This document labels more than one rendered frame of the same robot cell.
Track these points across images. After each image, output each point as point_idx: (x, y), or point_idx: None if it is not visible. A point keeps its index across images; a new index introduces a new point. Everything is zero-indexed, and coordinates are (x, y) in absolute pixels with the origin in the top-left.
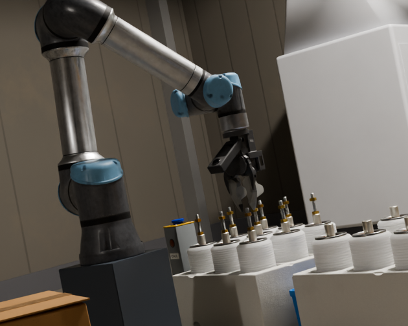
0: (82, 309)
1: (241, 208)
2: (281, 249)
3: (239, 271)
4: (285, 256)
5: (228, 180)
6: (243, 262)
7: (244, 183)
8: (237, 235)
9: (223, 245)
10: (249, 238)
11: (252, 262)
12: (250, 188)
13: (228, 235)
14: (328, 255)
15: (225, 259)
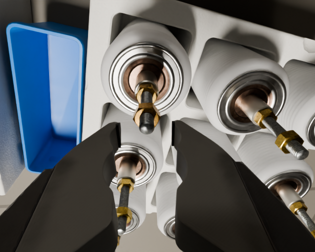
0: None
1: (171, 127)
2: (122, 121)
3: (188, 51)
4: (118, 115)
5: (263, 249)
6: (150, 25)
7: (96, 208)
8: (278, 191)
9: (242, 73)
10: (150, 74)
11: (128, 28)
12: (65, 175)
13: (248, 114)
14: None
15: (228, 55)
